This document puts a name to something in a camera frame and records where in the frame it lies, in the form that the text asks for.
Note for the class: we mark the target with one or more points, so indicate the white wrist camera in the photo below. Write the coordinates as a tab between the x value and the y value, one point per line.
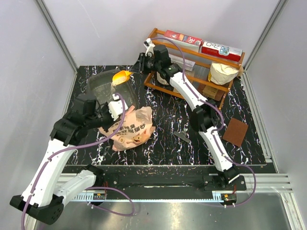
149	45
117	106

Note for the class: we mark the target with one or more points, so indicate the white crumpled bag left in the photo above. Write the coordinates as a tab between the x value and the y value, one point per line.
161	79

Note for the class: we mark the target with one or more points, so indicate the pink cat litter bag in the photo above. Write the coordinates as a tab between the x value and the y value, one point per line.
137	128

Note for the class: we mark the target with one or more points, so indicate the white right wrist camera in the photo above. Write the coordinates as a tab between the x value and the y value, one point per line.
149	45

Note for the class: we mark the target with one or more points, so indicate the yellow plastic scoop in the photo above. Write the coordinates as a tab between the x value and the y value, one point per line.
121	77

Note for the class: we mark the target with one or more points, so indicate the orange wooden shelf rack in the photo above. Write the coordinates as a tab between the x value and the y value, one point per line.
198	74

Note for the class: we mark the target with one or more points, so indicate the beige cat litter pellets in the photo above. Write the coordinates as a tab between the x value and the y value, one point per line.
114	90

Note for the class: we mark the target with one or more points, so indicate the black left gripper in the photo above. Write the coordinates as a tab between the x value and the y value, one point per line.
111	120

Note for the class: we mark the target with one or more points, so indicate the grey plastic litter box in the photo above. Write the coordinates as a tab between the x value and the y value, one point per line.
100	86

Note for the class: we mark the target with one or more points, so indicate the brown scouring pad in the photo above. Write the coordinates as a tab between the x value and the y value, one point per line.
235	132

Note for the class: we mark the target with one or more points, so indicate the red white toothpaste box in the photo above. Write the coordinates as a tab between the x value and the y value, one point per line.
183	40

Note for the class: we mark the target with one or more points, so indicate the aluminium rail frame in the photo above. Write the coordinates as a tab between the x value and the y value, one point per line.
267	204

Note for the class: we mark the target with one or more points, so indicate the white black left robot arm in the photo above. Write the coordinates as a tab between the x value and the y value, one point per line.
42	199

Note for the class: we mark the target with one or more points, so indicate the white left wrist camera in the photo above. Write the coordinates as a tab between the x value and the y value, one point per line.
117	106

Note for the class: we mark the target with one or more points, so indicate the white paper bag right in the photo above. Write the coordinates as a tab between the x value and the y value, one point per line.
221	74

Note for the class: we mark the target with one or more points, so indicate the silver grey flat box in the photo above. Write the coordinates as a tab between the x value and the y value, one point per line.
189	64

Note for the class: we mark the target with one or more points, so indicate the black bag clip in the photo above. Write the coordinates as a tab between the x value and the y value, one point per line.
182	135

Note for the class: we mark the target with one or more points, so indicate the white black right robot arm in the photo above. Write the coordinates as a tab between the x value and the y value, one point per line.
156	58

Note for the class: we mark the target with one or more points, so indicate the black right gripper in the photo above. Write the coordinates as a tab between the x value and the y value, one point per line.
142	60

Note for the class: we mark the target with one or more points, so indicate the red white blue box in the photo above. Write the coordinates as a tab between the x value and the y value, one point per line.
221	51

